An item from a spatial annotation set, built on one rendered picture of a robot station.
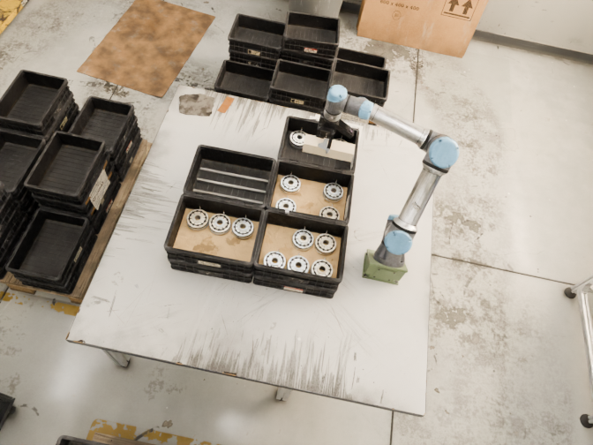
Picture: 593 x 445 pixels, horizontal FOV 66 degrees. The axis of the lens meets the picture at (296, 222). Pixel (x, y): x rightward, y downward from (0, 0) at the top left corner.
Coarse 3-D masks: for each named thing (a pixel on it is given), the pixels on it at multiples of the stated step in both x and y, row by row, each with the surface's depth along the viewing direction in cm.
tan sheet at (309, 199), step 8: (280, 176) 238; (280, 184) 236; (304, 184) 237; (312, 184) 238; (320, 184) 238; (280, 192) 233; (304, 192) 235; (312, 192) 235; (320, 192) 236; (344, 192) 237; (272, 200) 230; (296, 200) 232; (304, 200) 232; (312, 200) 233; (320, 200) 233; (344, 200) 235; (296, 208) 229; (304, 208) 230; (312, 208) 230; (320, 208) 231; (336, 208) 232; (344, 208) 232
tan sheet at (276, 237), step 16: (272, 224) 223; (272, 240) 219; (288, 240) 220; (304, 240) 221; (336, 240) 223; (288, 256) 216; (304, 256) 217; (320, 256) 218; (336, 256) 218; (336, 272) 214
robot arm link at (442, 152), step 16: (432, 144) 185; (448, 144) 182; (432, 160) 184; (448, 160) 183; (432, 176) 189; (416, 192) 193; (432, 192) 193; (416, 208) 194; (400, 224) 197; (416, 224) 198; (384, 240) 202; (400, 240) 197
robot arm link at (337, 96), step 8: (336, 88) 187; (344, 88) 188; (328, 96) 189; (336, 96) 186; (344, 96) 187; (328, 104) 191; (336, 104) 189; (344, 104) 188; (328, 112) 194; (336, 112) 193
